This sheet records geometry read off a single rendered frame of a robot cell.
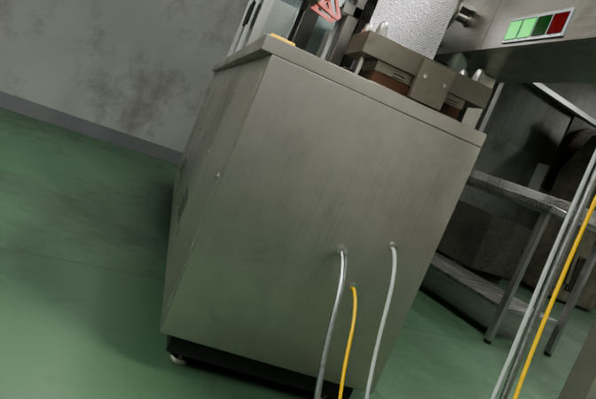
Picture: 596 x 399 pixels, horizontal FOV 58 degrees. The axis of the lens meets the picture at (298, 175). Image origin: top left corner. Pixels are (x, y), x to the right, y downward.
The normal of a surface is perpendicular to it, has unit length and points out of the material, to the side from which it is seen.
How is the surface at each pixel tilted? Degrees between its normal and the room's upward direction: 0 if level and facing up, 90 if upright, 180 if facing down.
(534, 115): 90
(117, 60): 90
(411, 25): 90
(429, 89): 90
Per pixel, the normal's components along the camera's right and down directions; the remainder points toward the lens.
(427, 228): 0.21, 0.17
